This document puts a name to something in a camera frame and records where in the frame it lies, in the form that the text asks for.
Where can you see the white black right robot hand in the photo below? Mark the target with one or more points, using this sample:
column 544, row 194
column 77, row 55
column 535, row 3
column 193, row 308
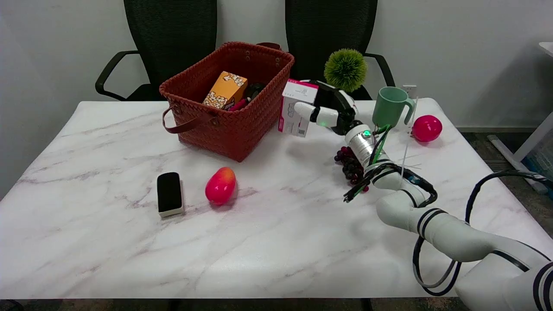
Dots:
column 332, row 113

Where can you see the white pink paper box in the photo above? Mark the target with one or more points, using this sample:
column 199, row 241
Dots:
column 296, row 107

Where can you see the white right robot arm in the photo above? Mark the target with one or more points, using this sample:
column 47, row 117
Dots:
column 436, row 224

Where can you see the black pink item in basket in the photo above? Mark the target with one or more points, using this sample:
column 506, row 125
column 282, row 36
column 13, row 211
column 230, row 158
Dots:
column 248, row 97

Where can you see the brown woven storage basket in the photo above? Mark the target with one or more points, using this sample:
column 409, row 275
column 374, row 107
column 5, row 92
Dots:
column 226, row 100

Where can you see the orange popcorn box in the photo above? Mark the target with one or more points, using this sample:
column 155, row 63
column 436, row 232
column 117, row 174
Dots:
column 225, row 90

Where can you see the green spiky ball plant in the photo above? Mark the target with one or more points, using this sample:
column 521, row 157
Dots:
column 345, row 69

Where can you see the dark purple grape bunch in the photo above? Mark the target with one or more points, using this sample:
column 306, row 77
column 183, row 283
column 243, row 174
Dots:
column 349, row 166

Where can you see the green mug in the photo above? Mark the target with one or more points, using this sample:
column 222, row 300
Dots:
column 389, row 107

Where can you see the black mesh office chair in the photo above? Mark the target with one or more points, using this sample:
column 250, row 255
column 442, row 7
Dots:
column 332, row 34
column 164, row 47

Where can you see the red round pomegranate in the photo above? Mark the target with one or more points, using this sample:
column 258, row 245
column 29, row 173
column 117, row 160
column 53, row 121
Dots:
column 427, row 128

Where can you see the red mango fruit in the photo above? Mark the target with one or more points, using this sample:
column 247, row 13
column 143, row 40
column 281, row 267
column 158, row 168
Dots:
column 220, row 186

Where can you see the black whiteboard eraser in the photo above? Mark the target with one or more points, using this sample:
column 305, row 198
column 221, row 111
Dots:
column 169, row 193

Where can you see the white desk with leg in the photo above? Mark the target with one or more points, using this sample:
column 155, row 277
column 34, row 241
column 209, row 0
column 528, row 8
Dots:
column 529, row 138

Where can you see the white wall power outlet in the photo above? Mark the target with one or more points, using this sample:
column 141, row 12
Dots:
column 409, row 90

